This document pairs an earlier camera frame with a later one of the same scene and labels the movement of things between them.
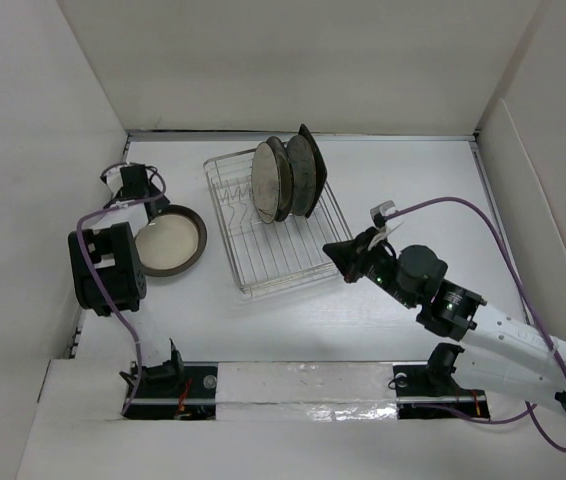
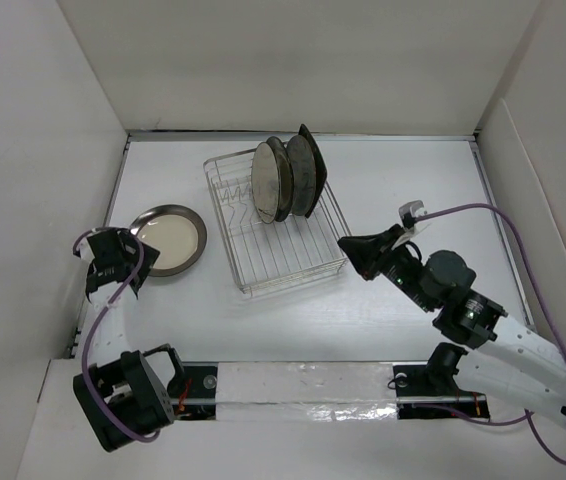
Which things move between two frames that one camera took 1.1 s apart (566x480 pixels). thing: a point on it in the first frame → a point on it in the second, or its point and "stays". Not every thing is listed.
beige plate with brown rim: (172, 241) stays
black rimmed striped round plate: (285, 177) stays
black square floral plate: (304, 174) → (320, 164)
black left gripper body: (159, 202) → (131, 246)
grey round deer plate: (302, 171) stays
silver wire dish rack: (292, 251) stays
